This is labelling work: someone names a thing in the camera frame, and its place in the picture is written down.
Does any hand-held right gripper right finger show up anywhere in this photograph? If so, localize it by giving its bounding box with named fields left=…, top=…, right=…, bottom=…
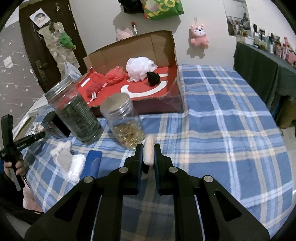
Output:
left=154, top=143, right=271, bottom=241

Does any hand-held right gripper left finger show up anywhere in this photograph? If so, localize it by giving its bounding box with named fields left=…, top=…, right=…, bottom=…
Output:
left=24, top=144, right=144, bottom=241

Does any beige powder puff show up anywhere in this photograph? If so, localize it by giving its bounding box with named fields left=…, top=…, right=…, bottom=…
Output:
left=142, top=135, right=155, bottom=174

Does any white crochet flower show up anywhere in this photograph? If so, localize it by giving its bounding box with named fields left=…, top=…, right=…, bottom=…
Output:
left=32, top=123, right=45, bottom=135

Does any glass jar of gold beads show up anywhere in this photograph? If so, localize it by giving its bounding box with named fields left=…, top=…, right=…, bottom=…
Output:
left=100, top=93, right=147, bottom=149

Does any floral tin box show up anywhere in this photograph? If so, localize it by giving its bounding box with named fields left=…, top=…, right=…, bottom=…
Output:
left=43, top=113, right=71, bottom=139

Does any white fluffy plush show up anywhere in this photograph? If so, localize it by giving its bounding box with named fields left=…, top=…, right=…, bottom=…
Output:
left=50, top=140, right=73, bottom=163

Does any white sock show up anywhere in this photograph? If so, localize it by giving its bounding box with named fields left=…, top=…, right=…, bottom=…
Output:
left=68, top=154, right=86, bottom=181

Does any glass jar of dark leaves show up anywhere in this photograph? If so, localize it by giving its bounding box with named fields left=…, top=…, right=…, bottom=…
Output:
left=45, top=75, right=104, bottom=146

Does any red knitted pouch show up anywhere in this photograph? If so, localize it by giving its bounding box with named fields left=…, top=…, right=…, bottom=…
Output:
left=85, top=71, right=109, bottom=100

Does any white mesh bath pouf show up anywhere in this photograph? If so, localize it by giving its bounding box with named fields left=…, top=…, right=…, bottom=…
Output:
left=126, top=57, right=158, bottom=82

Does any cardboard box with red lining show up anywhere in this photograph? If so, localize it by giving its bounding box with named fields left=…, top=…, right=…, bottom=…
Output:
left=76, top=30, right=185, bottom=114

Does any person's left forearm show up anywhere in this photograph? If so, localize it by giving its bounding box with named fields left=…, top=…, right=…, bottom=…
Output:
left=0, top=171, right=44, bottom=225

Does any person's left hand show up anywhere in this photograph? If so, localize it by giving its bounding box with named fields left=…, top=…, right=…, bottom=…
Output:
left=4, top=158, right=25, bottom=179

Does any pink bedsheet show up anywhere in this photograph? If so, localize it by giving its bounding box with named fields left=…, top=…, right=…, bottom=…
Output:
left=23, top=183, right=44, bottom=212

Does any blue plaid blanket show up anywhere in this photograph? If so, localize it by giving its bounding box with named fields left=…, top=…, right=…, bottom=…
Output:
left=23, top=64, right=294, bottom=241

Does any white plastic bag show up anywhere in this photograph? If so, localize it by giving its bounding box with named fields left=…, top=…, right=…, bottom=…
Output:
left=62, top=61, right=81, bottom=80

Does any dark brown door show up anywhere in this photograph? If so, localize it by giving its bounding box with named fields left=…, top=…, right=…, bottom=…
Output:
left=18, top=0, right=88, bottom=88

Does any hanging fabric organizer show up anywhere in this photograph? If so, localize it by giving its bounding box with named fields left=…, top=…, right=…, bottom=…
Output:
left=38, top=22, right=80, bottom=77

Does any green plush toy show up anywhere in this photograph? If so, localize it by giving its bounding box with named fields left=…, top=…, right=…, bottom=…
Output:
left=59, top=32, right=77, bottom=49

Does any paper picture with round print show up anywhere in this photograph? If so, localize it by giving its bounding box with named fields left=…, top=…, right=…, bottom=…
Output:
left=29, top=8, right=50, bottom=24

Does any pale pink plush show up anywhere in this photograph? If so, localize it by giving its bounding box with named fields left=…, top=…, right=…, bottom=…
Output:
left=116, top=28, right=134, bottom=42

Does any dark green covered table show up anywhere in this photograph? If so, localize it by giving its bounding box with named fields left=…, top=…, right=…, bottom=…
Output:
left=233, top=42, right=296, bottom=126

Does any green tote bag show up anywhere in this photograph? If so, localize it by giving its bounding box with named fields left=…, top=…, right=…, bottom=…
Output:
left=143, top=0, right=184, bottom=20

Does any black bag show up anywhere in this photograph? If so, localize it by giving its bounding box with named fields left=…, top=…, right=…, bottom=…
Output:
left=118, top=0, right=146, bottom=13

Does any row of cosmetic bottles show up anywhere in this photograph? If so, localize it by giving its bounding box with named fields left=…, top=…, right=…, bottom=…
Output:
left=240, top=23, right=296, bottom=64

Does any door handle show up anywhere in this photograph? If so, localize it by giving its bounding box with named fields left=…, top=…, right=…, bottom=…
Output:
left=35, top=60, right=49, bottom=87

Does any pink plush with keychain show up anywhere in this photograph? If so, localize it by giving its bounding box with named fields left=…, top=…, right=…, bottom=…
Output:
left=189, top=17, right=210, bottom=50

